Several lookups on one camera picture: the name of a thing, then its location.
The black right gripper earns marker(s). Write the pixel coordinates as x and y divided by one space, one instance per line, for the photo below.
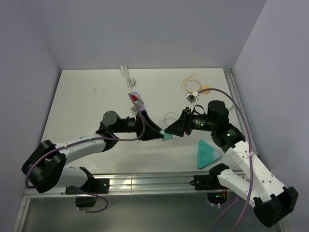
184 123

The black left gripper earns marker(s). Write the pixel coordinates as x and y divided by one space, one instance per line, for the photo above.
151 131

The teal charger adapter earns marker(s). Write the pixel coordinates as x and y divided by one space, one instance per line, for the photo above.
167 136

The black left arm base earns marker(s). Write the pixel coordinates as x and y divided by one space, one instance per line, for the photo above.
89 193

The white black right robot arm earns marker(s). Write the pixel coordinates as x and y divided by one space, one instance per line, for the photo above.
270 199

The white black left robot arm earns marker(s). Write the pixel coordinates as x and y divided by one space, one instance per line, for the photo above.
49 164

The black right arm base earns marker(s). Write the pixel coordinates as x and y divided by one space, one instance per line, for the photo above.
216 193

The purple power strip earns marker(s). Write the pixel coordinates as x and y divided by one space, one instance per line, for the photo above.
138 101

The teal triangular power strip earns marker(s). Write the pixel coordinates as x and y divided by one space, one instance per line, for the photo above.
206 155

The small white block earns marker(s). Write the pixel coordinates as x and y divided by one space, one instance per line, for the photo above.
230 107

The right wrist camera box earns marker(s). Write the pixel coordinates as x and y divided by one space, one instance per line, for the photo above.
192 97

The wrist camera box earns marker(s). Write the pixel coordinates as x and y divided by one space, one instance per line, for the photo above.
136 102
192 97

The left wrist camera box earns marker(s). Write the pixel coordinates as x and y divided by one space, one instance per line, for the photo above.
136 102

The aluminium front rail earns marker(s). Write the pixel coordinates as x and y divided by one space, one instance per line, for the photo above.
150 184

